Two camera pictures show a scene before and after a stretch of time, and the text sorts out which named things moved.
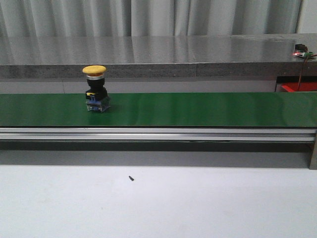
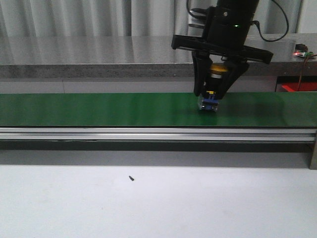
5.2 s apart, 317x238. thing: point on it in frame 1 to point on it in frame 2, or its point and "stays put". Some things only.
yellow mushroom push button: [97, 98] to [208, 100]
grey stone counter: [156, 56] stays put
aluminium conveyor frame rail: [164, 135] stays put
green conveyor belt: [238, 109] stays put
